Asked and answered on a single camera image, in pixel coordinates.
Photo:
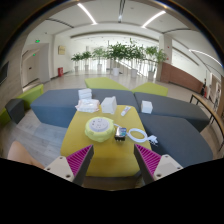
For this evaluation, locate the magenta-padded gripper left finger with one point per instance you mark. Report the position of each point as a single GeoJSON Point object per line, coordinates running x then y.
{"type": "Point", "coordinates": [61, 168]}

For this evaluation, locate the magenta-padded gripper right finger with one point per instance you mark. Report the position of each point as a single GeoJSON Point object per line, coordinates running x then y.
{"type": "Point", "coordinates": [165, 166]}

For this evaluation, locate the person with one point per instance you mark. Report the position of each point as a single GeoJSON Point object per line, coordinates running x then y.
{"type": "Point", "coordinates": [204, 87]}
{"type": "Point", "coordinates": [21, 155]}

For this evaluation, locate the round yellow power strip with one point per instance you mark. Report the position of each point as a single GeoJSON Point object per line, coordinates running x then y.
{"type": "Point", "coordinates": [100, 128]}

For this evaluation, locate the small white cube box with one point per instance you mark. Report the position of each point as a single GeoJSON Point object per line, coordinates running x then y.
{"type": "Point", "coordinates": [146, 107]}

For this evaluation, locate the long grey upholstered bench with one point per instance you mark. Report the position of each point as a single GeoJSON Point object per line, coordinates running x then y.
{"type": "Point", "coordinates": [53, 106]}

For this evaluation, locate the wet wipes pack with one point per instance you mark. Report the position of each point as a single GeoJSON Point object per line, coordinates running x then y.
{"type": "Point", "coordinates": [87, 105]}

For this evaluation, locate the small white tube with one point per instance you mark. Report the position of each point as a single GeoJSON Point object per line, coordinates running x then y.
{"type": "Point", "coordinates": [126, 111]}

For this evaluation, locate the dark grey ottoman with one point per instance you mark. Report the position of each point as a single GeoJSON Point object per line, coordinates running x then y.
{"type": "Point", "coordinates": [15, 110]}

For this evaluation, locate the green upholstered bench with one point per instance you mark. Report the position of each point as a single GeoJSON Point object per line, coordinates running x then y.
{"type": "Point", "coordinates": [150, 89]}
{"type": "Point", "coordinates": [3, 118]}
{"type": "Point", "coordinates": [31, 95]}
{"type": "Point", "coordinates": [105, 83]}

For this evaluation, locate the white rectangular box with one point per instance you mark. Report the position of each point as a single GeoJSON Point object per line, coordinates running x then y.
{"type": "Point", "coordinates": [108, 105]}

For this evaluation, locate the stack of white tissue packs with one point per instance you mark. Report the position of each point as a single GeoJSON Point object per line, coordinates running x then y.
{"type": "Point", "coordinates": [85, 93]}

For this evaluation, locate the red bin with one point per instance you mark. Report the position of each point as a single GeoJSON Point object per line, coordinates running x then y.
{"type": "Point", "coordinates": [60, 72]}

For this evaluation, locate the group of potted plants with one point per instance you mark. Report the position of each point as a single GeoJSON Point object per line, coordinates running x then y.
{"type": "Point", "coordinates": [118, 53]}

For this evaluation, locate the group of ceiling light strips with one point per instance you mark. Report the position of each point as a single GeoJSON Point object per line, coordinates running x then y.
{"type": "Point", "coordinates": [87, 14]}

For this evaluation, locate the wooden bench with black frame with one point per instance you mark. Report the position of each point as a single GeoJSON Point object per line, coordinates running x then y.
{"type": "Point", "coordinates": [201, 100]}

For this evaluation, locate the dark wall screen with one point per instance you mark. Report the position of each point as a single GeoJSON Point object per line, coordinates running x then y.
{"type": "Point", "coordinates": [3, 73]}

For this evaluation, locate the framed wall picture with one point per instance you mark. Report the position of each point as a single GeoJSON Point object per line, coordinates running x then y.
{"type": "Point", "coordinates": [62, 50]}

